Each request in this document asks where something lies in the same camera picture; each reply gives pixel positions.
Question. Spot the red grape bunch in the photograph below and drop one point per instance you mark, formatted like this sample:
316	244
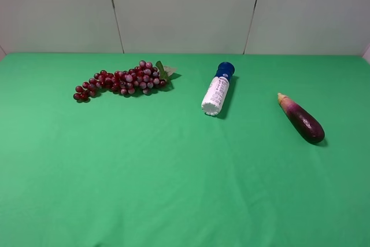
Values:
142	79

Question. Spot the white bottle blue cap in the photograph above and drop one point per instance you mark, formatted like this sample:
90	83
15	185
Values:
214	98

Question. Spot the green tablecloth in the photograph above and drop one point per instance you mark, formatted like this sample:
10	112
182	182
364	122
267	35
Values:
155	170

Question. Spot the purple eggplant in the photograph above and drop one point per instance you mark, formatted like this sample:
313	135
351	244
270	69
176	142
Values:
306	125

